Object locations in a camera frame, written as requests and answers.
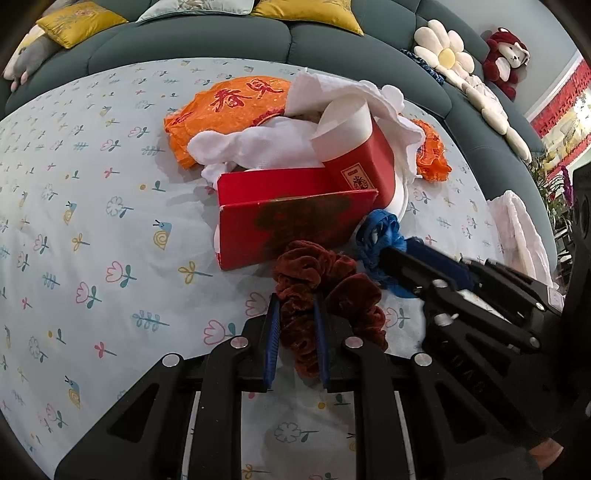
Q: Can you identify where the blue scrunchie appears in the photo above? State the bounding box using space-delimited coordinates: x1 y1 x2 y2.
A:
355 209 415 299

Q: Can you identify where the dark red velvet scrunchie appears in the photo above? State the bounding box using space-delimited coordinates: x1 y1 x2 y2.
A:
273 240 389 379

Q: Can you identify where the red cardboard box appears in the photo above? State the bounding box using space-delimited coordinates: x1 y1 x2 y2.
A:
216 123 396 270

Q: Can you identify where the white cloth towel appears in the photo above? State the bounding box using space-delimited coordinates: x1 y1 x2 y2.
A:
187 121 322 188

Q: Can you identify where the pink white folded cloth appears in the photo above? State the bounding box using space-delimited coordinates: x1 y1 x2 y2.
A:
487 190 554 286

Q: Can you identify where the floral light blue tablecloth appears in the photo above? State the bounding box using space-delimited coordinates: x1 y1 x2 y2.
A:
1 58 505 479

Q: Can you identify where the red and white plush bear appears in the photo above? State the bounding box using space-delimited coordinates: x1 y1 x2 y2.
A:
483 27 531 101

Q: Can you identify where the white tissue paper pile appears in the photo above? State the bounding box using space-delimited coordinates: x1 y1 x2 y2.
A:
286 70 426 218

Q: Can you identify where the blue beaded item on sofa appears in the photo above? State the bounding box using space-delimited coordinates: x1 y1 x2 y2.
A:
401 49 446 86

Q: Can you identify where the white daisy flower pillow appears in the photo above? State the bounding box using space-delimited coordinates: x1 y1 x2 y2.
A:
413 19 475 79

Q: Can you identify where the teal green sofa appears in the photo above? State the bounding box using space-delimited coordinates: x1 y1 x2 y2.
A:
1 1 557 265

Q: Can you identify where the large orange paper decoration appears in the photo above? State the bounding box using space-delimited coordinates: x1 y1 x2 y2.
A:
163 76 291 169

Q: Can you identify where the yellow embroidered cushion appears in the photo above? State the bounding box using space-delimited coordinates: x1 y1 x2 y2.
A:
252 0 363 36
36 1 127 49

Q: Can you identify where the grey and white plush toy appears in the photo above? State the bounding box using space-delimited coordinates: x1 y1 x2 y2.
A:
3 25 61 93

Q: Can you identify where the light blue embroidered cushion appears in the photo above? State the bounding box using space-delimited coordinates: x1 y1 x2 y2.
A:
136 0 254 23

